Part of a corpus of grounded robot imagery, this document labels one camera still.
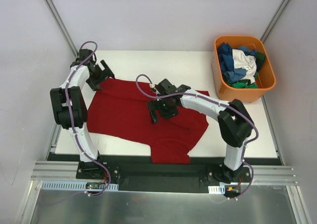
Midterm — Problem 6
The red t-shirt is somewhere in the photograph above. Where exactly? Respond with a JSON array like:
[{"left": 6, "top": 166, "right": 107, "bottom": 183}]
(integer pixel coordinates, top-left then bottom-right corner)
[{"left": 87, "top": 79, "right": 209, "bottom": 164}]

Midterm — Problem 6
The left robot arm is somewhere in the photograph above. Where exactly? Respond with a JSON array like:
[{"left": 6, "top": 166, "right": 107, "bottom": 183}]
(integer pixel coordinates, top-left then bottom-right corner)
[{"left": 50, "top": 60, "right": 115, "bottom": 179}]

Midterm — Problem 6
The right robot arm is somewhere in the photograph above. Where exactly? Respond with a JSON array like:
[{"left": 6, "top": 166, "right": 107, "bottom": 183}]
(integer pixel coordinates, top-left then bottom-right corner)
[{"left": 147, "top": 87, "right": 259, "bottom": 184}]

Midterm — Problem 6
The blue t-shirt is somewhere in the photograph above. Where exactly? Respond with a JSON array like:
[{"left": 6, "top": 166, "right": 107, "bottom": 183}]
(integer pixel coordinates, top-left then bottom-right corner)
[{"left": 217, "top": 43, "right": 251, "bottom": 86}]

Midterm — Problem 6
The white t-shirt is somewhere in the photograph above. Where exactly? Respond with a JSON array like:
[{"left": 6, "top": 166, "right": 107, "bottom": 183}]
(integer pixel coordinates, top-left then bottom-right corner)
[{"left": 232, "top": 49, "right": 257, "bottom": 83}]

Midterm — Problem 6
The orange plastic basket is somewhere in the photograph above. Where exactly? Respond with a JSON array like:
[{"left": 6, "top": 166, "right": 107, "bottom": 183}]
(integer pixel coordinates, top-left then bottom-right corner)
[{"left": 211, "top": 35, "right": 276, "bottom": 103}]

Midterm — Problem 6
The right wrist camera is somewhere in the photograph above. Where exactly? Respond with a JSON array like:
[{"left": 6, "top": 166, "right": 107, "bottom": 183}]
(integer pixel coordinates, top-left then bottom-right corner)
[{"left": 151, "top": 79, "right": 177, "bottom": 96}]

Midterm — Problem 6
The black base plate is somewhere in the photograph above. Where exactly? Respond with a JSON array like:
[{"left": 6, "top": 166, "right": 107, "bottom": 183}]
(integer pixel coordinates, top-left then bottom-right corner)
[{"left": 76, "top": 155, "right": 251, "bottom": 193}]

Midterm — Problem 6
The left aluminium corner post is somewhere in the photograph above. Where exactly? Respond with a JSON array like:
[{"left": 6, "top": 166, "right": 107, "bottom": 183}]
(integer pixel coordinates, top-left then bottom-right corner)
[{"left": 43, "top": 0, "right": 78, "bottom": 57}]

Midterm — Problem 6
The aluminium corner post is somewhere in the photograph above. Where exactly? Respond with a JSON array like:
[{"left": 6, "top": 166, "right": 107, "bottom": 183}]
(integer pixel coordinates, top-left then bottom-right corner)
[
  {"left": 43, "top": 0, "right": 78, "bottom": 57},
  {"left": 260, "top": 0, "right": 291, "bottom": 43}
]

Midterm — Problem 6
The aluminium frame rail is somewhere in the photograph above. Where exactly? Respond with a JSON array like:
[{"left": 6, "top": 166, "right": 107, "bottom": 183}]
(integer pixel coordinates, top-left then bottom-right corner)
[{"left": 31, "top": 161, "right": 300, "bottom": 186}]

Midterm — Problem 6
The right aluminium corner post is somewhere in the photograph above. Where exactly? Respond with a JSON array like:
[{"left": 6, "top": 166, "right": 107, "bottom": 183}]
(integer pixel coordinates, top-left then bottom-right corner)
[{"left": 260, "top": 0, "right": 291, "bottom": 43}]

